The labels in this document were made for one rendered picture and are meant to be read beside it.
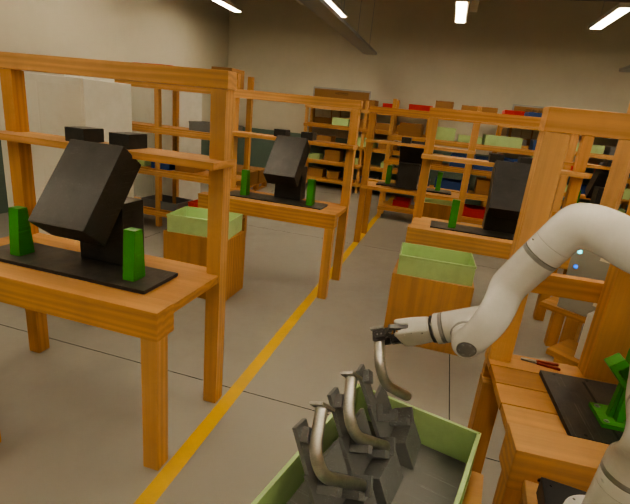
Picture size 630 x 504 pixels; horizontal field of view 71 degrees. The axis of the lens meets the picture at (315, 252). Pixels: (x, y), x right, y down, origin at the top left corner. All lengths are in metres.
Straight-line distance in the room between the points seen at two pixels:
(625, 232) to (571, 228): 0.10
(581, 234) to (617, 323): 1.11
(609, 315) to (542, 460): 0.75
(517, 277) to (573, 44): 10.92
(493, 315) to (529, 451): 0.62
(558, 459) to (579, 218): 0.84
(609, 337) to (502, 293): 1.09
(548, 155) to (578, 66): 10.02
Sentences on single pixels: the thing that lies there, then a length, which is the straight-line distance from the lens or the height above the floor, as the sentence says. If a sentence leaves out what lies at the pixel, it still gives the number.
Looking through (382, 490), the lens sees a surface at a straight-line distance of 1.35.
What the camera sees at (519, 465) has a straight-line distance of 1.67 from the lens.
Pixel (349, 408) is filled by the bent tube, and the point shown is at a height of 1.12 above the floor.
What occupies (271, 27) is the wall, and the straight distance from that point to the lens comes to 12.67.
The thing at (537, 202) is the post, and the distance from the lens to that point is 1.94.
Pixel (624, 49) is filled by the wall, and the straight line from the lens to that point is 12.16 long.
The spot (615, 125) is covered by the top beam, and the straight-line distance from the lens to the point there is 1.99.
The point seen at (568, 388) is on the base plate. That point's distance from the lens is 2.08.
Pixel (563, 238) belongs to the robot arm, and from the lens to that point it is 1.11.
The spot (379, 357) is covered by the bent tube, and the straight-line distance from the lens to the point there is 1.29.
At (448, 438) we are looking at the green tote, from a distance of 1.57.
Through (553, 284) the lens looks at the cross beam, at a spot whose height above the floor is 1.24.
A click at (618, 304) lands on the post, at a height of 1.23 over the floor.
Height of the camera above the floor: 1.84
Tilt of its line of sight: 17 degrees down
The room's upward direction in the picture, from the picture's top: 6 degrees clockwise
